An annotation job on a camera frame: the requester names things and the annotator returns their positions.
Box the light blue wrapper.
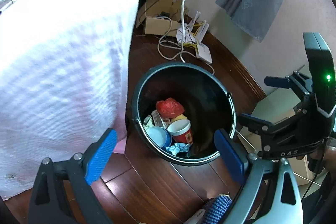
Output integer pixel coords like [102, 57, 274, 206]
[165, 143, 191, 156]

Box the black trash bucket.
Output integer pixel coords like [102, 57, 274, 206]
[131, 61, 238, 167]

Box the red paper cup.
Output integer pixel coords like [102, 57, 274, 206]
[167, 120, 193, 144]

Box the blue paper cup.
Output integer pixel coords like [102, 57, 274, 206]
[146, 126, 172, 149]

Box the blue striped slipper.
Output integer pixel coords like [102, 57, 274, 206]
[201, 194, 232, 224]

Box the white power adapter box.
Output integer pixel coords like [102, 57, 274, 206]
[196, 43, 213, 64]

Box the yellow cloth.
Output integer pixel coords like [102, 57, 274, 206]
[171, 114, 187, 123]

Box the cardboard box under bed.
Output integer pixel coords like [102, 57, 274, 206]
[135, 0, 182, 37]

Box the white wifi router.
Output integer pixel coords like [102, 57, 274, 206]
[176, 10, 209, 48]

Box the red plastic bag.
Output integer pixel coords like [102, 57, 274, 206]
[155, 98, 185, 119]

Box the person's right hand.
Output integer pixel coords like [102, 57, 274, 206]
[309, 145, 336, 179]

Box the white tissue paper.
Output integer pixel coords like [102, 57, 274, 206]
[143, 110, 171, 130]

